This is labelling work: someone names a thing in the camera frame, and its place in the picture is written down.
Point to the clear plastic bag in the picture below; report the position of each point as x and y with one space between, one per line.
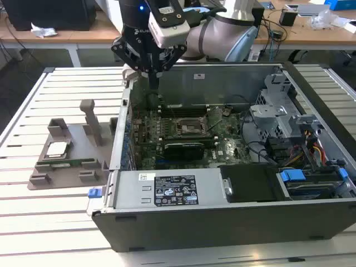
322 19

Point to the small black device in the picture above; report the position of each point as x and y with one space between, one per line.
277 34

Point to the blue expansion slot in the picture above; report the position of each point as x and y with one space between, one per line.
160 161

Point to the black round board component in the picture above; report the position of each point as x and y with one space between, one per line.
152 100

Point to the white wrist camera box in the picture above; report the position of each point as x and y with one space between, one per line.
169 30

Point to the black office chair base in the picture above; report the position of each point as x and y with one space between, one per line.
296 55

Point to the thin metal locking lever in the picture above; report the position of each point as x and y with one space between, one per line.
173 111

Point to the flat white grey box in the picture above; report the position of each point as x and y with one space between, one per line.
314 9

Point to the black CPU socket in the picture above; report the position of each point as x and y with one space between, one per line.
190 126

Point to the blue cardboard box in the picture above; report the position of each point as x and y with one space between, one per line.
342 4

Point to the black drive bay cover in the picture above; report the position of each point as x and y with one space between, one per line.
250 183

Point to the small blue card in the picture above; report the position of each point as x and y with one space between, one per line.
267 4

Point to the green motherboard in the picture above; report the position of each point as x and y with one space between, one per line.
231 144

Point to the crumpled white paper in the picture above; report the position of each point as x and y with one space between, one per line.
43 32

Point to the coin cell battery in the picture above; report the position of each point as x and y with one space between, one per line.
226 112

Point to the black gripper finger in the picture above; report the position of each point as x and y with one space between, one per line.
122 50
178 53

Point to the wooden desk with clutter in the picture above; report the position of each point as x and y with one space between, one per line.
303 36

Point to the dark grey PC case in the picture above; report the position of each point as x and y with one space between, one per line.
222 228

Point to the hard disk in blue carrier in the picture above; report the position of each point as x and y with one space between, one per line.
292 176

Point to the silver metal drive cage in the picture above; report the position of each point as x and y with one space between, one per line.
267 111

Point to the silver power supply unit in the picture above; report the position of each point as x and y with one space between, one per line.
133 189

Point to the blue case latch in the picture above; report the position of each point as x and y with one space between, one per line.
94 193

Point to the small white paper box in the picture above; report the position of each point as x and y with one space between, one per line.
347 26

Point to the blue plastic clip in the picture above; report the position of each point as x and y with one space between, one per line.
342 168

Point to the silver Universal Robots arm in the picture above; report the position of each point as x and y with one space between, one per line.
205 33

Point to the large black box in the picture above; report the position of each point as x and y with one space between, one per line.
50 14

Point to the black graphics card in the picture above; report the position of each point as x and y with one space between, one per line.
183 151

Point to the white power adapter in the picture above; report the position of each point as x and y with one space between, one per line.
254 55

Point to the wooden desk white frame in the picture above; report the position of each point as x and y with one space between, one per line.
83 34

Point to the silver CPU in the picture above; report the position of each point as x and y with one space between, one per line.
57 150

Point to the grey brown parts rack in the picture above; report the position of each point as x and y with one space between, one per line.
75 133

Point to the black connector block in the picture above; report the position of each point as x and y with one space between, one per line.
275 150

